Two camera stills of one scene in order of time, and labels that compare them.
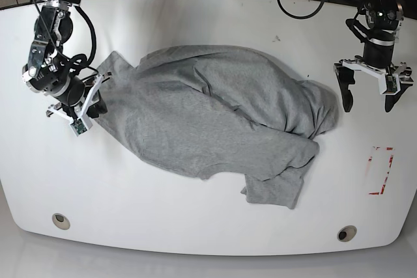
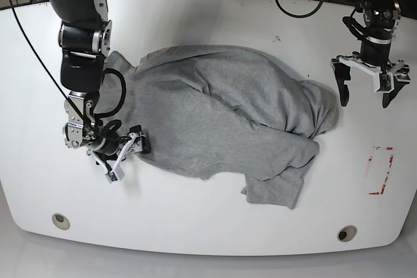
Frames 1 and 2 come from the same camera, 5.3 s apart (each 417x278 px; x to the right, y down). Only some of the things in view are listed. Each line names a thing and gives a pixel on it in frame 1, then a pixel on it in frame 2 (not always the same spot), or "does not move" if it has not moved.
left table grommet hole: [60, 221] does not move
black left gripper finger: [96, 107] -> [141, 145]
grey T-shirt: [217, 111] does not move
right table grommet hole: [346, 233] does not move
